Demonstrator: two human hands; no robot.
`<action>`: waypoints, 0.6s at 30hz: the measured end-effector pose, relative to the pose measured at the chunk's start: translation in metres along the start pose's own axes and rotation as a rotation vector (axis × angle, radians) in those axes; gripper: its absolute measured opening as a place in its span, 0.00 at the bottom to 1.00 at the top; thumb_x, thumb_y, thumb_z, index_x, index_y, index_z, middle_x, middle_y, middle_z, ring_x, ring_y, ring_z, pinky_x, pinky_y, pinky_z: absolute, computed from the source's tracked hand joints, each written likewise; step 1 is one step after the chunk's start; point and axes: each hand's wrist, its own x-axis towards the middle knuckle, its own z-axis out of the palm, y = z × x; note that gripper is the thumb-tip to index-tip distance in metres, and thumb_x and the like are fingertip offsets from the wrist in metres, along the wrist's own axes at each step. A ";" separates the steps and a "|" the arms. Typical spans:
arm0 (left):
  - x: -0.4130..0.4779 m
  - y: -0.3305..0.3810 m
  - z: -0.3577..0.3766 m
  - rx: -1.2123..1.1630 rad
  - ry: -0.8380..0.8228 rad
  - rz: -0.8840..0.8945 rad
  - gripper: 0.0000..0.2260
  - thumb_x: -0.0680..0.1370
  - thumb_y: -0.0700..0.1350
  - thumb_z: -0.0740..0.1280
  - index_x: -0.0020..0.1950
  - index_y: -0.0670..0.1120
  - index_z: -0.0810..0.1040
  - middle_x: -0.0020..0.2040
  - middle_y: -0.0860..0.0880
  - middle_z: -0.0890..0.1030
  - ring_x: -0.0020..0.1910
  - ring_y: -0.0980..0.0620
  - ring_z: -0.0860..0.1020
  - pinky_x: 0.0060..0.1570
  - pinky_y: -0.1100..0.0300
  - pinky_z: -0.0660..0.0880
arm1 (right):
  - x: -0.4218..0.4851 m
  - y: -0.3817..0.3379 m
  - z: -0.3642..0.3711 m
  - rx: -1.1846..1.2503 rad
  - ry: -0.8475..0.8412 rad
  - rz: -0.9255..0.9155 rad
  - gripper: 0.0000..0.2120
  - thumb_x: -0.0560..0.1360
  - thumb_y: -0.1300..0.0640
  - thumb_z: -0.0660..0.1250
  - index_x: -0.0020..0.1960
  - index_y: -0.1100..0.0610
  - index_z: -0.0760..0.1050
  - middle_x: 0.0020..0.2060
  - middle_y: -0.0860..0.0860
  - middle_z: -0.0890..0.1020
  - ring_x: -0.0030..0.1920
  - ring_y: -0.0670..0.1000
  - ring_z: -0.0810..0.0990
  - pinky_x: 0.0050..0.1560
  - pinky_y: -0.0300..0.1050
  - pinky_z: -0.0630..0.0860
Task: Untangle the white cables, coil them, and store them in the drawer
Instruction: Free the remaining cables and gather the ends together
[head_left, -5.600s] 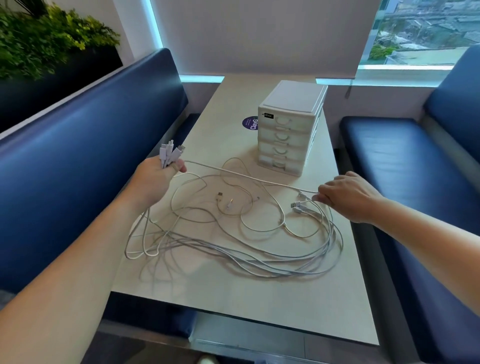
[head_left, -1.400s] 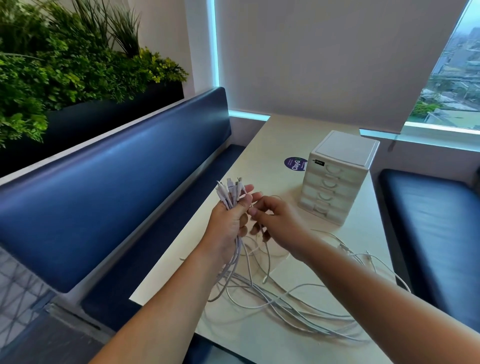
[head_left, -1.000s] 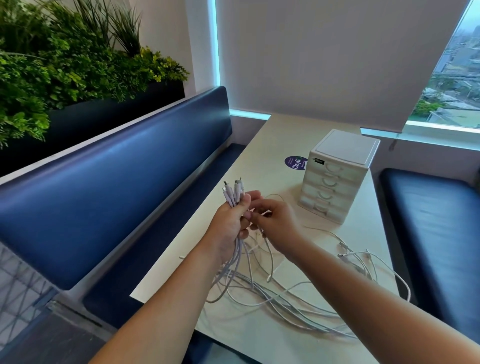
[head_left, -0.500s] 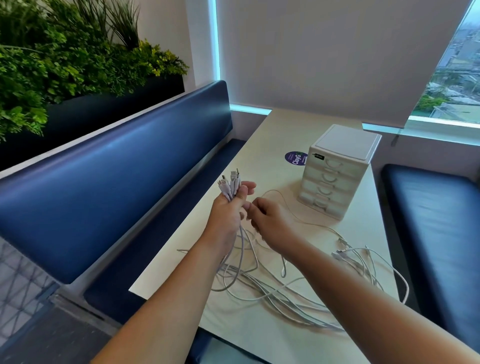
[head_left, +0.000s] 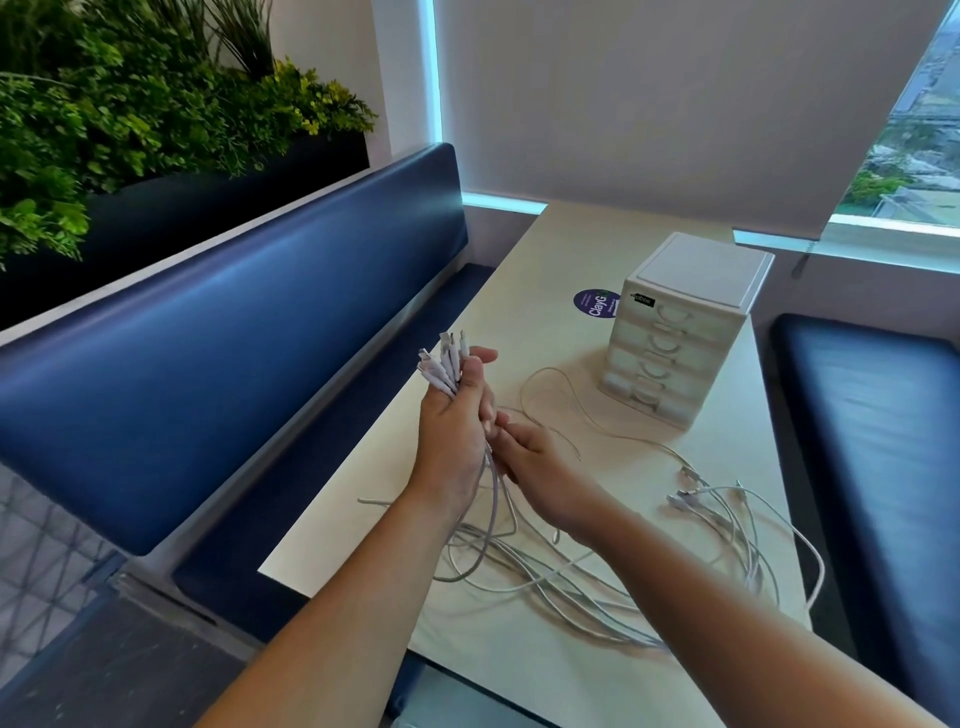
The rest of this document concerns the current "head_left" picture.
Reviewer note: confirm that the glass window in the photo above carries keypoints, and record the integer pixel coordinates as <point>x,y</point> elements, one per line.
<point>915,165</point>

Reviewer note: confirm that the person's left forearm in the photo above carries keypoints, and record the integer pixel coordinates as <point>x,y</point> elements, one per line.
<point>337,622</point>

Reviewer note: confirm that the person's left hand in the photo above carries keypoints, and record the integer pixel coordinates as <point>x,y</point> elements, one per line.
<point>450,442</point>

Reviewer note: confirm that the person's right hand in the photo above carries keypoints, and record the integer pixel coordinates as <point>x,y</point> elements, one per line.
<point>555,487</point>

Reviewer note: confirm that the white mini drawer cabinet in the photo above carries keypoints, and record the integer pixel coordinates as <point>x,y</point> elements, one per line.
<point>701,266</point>

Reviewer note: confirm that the white roller blind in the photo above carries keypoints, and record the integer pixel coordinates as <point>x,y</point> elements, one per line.
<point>675,97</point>

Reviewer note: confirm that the blue padded bench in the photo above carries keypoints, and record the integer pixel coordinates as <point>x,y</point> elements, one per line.
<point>187,360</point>
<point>877,435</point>

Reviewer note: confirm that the round purple sticker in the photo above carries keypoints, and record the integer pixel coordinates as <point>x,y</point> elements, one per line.
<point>596,303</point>

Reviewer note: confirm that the black planter box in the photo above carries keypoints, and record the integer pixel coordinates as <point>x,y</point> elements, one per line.
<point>210,210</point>

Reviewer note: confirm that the person's right forearm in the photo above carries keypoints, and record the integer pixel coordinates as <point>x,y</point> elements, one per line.
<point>750,637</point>

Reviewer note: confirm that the white table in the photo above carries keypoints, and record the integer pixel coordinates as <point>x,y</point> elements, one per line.
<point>555,247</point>

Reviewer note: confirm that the green leafy plants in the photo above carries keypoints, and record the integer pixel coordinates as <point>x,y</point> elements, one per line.
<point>112,112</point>

